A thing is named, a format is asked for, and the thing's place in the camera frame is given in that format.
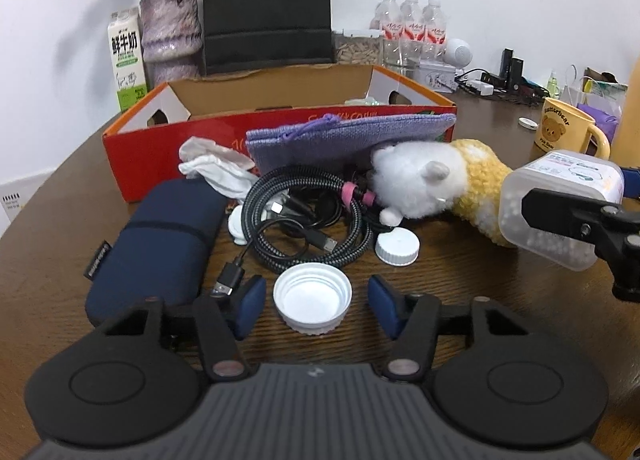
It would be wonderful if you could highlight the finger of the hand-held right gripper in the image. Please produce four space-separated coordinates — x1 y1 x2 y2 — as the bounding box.
622 167 640 200
521 188 640 303

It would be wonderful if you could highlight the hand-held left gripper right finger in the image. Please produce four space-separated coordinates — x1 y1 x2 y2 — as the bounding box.
368 275 538 383

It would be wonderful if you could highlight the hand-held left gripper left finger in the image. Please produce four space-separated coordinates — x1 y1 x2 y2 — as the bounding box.
102 275 267 382

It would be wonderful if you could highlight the clear plastic bead container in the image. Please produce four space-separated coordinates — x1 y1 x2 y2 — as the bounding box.
498 150 626 272

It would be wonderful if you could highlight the thin black usb cable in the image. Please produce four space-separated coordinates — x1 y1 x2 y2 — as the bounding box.
210 180 381 298

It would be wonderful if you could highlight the large white lid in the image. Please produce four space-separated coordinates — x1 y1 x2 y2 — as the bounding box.
273 263 352 335

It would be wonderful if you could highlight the small white lid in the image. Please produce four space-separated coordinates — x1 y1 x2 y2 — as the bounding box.
228 204 261 245
376 228 420 267

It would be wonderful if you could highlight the braided grey black cable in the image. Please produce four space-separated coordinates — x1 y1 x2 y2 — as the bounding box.
244 165 373 275

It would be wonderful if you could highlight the navy zip case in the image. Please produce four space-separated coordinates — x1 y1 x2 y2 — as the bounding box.
84 177 227 328

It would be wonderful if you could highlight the white yellow plush toy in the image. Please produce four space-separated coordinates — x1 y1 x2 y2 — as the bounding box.
369 138 516 246

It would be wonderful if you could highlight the white tissue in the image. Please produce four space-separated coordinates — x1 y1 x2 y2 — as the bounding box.
178 136 260 201

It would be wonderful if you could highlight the purple knitted cloth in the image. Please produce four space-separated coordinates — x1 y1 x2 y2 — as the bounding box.
246 112 458 175

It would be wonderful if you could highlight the red cardboard box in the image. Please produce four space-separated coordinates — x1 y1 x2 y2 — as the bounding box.
102 64 458 203

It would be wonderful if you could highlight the brown wooden desktop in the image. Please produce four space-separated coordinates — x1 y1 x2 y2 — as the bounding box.
0 85 640 460

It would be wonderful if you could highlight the purple packet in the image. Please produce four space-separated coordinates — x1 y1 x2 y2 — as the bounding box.
576 101 623 141

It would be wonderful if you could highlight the yellow bear mug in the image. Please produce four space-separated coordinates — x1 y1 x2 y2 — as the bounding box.
532 96 612 161

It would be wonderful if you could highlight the white green paper bag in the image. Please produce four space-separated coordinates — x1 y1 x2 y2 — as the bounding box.
560 65 630 108

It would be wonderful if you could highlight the white tin box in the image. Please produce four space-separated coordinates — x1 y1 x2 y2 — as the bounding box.
416 60 458 92

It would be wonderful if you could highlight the white round speaker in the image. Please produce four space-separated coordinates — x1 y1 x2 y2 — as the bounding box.
444 38 473 67

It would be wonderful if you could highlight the clear jar of pellets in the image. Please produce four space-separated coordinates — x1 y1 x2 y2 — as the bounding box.
334 29 386 66

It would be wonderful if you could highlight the white green milk carton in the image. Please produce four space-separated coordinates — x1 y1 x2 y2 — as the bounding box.
106 7 150 113

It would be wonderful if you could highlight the purple ceramic vase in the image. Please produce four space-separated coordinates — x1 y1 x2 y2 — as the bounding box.
139 0 205 88

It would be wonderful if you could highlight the black paper bag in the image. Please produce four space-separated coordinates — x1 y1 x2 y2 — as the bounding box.
201 0 336 76

